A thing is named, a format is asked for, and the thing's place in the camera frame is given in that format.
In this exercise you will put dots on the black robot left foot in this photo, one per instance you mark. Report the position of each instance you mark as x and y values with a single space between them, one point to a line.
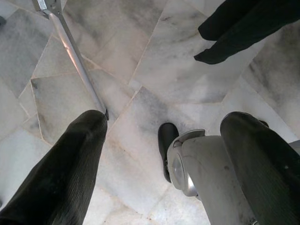
167 140

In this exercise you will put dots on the silver metal clothes rack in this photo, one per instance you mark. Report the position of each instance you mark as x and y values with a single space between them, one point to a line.
72 54

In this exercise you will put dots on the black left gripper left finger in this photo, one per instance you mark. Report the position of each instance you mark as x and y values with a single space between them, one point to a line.
54 182

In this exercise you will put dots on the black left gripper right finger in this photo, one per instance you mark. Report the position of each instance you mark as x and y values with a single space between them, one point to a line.
264 175

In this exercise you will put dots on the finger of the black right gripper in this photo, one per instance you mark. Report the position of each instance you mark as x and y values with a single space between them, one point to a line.
225 21
253 35

